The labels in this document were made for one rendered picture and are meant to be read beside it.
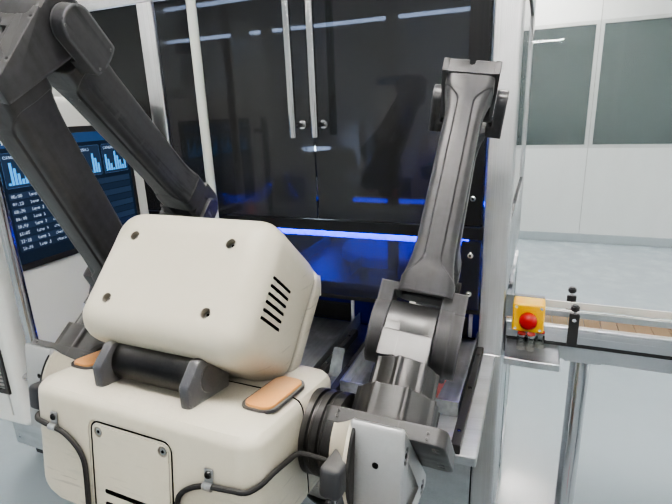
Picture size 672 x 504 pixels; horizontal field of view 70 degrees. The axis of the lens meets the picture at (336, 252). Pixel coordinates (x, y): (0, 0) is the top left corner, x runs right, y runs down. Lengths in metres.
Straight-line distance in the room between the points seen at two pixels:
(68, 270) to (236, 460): 1.00
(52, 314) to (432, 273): 1.01
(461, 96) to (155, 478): 0.55
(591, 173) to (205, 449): 5.56
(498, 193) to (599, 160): 4.67
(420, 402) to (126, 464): 0.28
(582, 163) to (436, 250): 5.27
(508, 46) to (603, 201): 4.80
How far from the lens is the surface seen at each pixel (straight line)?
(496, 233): 1.20
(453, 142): 0.63
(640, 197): 5.93
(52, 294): 1.35
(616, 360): 1.43
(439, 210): 0.59
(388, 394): 0.48
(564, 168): 5.81
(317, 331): 1.41
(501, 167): 1.17
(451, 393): 1.14
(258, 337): 0.46
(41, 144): 0.58
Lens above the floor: 1.49
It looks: 16 degrees down
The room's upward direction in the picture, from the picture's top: 2 degrees counter-clockwise
